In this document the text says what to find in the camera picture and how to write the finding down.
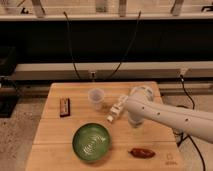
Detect dark red chocolate bar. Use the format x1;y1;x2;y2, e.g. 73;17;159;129
60;98;70;117

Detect black cable right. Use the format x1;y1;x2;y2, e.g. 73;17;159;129
105;10;142;81

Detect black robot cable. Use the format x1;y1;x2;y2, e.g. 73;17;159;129
172;74;208;171

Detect clear plastic cup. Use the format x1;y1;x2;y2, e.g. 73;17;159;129
88;88;105;111

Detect black cable left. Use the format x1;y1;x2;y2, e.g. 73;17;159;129
63;11;82;81

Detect white plastic bottle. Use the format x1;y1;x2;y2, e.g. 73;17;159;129
107;95;128;123

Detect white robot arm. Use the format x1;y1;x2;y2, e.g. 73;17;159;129
125;86;213;144

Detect green ceramic bowl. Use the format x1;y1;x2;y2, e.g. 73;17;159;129
72;123;111;163

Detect white wall outlet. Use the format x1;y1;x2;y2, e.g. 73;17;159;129
89;70;96;81

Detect black box at left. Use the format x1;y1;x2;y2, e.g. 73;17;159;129
0;46;19;118

